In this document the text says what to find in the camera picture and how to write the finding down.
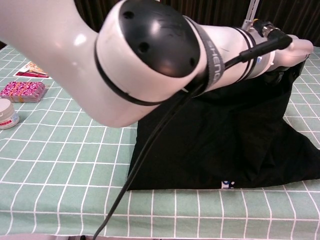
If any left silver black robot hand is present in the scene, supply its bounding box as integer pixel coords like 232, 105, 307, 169
266, 37, 315, 85

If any black T-shirt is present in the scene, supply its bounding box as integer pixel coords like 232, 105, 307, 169
127, 59, 320, 192

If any black pleated curtain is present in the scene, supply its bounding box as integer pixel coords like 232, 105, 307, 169
254, 0, 320, 48
183, 0, 251, 27
73, 0, 123, 33

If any green white checked tablecloth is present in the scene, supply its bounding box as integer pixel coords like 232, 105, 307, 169
0, 43, 320, 237

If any printed picture card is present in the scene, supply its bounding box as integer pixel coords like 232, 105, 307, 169
13, 61, 54, 80

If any pink patterned card deck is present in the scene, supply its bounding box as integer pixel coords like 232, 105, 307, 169
0, 81, 48, 103

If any white plastic jar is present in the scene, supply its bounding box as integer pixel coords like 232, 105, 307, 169
0, 97, 20, 130

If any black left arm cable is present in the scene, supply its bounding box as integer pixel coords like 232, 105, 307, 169
93, 34, 293, 240

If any white metal frame post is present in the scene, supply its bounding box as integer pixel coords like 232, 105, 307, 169
240, 0, 261, 30

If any grey velcro arm strap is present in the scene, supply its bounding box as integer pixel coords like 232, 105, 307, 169
184, 16, 226, 88

